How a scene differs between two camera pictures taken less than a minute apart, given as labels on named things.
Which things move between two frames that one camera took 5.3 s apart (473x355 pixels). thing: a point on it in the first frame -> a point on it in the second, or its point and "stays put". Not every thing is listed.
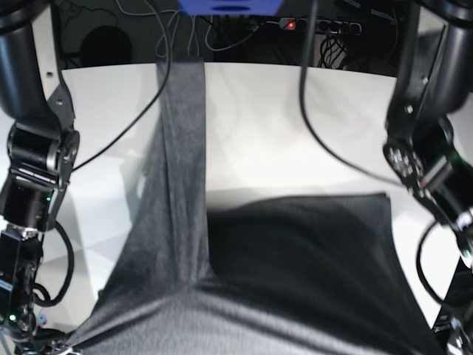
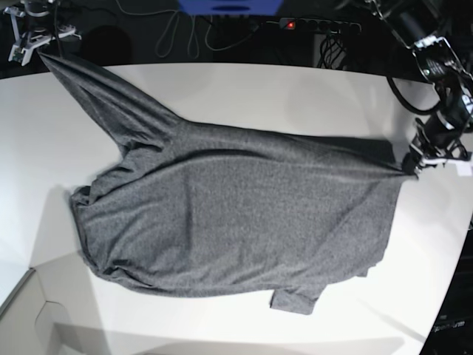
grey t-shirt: [296, 274] -> [192, 211]
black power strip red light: [321, 26] stays put
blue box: [230, 7] stays put
